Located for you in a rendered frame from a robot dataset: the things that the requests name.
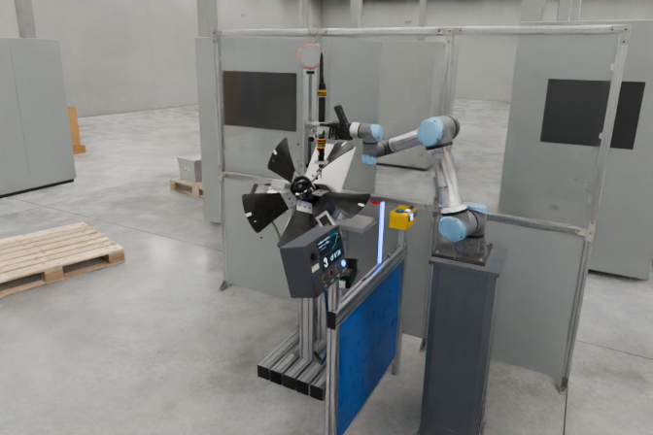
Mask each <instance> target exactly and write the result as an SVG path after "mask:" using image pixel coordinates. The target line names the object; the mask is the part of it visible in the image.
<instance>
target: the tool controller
mask: <svg viewBox="0 0 653 435"><path fill-rule="evenodd" d="M280 254H281V257H282V261H283V265H284V269H285V274H286V278H287V282H288V286H289V291H290V295H291V298H317V297H318V296H320V295H321V294H322V293H323V292H324V291H325V290H327V289H328V288H329V287H330V286H331V285H332V284H334V283H335V282H336V281H337V280H338V279H340V278H341V277H342V276H343V275H344V274H345V273H347V272H348V265H347V260H346V256H345V252H344V248H343V243H342V239H341V234H340V229H339V225H328V226H316V227H314V228H312V229H311V230H309V231H307V232H306V233H304V234H302V235H301V236H299V237H297V238H296V239H294V240H292V241H291V242H289V243H287V244H286V245H284V246H282V247H281V248H280ZM326 254H327V255H328V260H329V264H330V267H328V268H327V269H326V270H325V271H324V268H323V264H322V260H321V257H323V256H324V255H326ZM341 260H344V261H345V266H344V267H342V266H341ZM336 264H337V265H338V266H339V271H338V272H336V271H335V265H336ZM329 270H332V271H333V275H332V277H330V276H329V274H328V271H329ZM323 275H326V282H323V280H322V276H323Z"/></svg>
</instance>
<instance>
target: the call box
mask: <svg viewBox="0 0 653 435"><path fill-rule="evenodd" d="M409 207H410V206H404V205H399V206H397V207H396V208H395V209H393V210H392V211H391V212H390V227H391V228H396V229H401V230H407V229H408V228H409V227H410V226H411V225H412V224H414V223H415V221H416V217H414V218H412V219H411V220H410V221H408V219H409V216H411V214H413V213H414V212H415V211H416V207H414V208H413V209H411V211H409V213H408V214H406V213H399V212H398V211H397V209H402V210H404V212H405V211H406V210H407V209H408V208H409Z"/></svg>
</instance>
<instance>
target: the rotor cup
mask: <svg viewBox="0 0 653 435"><path fill-rule="evenodd" d="M300 184H302V187H298V186H299V185H300ZM311 187H312V189H313V191H312V189H311ZM318 189H320V188H319V187H318V186H317V185H316V184H313V183H312V182H311V180H310V179H309V178H307V177H305V176H299V177H297V178H295V179H294V180H293V181H292V183H291V186H290V190H291V193H292V195H293V196H294V197H295V198H296V199H297V200H301V201H305V202H308V203H311V204H312V207H314V206H315V205H317V204H318V203H319V201H320V200H321V197H317V196H311V195H312V192H314V191H316V190H318ZM299 196H301V197H302V198H303V199H301V198H300V197H299Z"/></svg>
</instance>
